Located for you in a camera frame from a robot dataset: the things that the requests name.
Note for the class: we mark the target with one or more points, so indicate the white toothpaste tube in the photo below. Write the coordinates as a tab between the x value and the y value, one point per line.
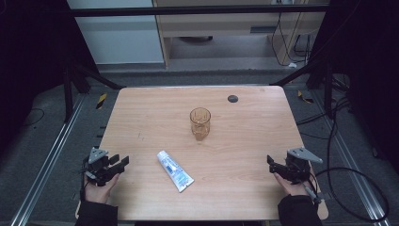
175	171

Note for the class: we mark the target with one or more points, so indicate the black horizontal frame bar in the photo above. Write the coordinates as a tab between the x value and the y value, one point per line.
188	11

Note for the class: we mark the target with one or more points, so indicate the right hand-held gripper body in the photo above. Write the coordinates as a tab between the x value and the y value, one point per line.
298	168

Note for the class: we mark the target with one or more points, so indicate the black metal frame stand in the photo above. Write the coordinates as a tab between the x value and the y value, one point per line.
328	91
68	94

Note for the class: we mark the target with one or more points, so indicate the aluminium floor rail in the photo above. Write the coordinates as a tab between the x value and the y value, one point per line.
351	169
47	163

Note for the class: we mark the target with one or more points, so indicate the dark round table grommet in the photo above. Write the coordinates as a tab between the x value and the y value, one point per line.
232	99

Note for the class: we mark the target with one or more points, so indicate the yellow and black tape strip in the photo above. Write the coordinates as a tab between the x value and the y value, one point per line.
304	98
101	100

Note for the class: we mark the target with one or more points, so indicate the black curtain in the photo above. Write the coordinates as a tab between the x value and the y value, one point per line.
370	78
31	69

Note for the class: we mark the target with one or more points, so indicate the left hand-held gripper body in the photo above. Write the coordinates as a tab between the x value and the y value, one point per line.
98	166

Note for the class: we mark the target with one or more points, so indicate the person's right hand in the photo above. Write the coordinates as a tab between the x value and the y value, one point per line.
295	189

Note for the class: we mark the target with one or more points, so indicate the white cabinet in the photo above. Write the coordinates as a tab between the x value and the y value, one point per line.
119	37

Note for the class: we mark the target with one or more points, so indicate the white plug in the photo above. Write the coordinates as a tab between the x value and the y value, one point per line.
292	65

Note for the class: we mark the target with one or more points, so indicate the light wooden desk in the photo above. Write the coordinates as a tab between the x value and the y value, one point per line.
219	23

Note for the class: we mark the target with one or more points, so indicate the person's left hand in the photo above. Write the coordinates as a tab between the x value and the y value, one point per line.
98	192

